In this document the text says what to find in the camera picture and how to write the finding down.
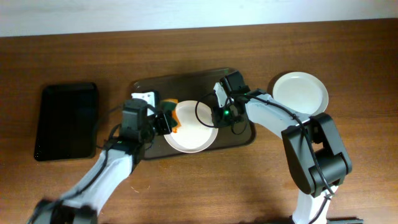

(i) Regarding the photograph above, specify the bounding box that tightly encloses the green orange sponge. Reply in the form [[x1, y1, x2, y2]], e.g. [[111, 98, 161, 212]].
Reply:
[[160, 98, 181, 133]]

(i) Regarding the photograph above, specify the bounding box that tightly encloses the white plate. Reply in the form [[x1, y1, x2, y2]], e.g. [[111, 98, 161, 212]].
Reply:
[[272, 72, 330, 116], [164, 100, 218, 153]]

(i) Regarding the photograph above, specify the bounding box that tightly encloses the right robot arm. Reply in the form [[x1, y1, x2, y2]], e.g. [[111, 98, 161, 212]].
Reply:
[[213, 90, 353, 223]]

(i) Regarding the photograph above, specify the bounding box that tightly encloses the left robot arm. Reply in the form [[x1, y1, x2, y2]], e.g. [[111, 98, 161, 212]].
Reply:
[[27, 106, 179, 223]]

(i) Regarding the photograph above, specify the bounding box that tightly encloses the black rectangular tray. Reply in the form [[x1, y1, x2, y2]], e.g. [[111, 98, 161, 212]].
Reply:
[[34, 83, 98, 161]]

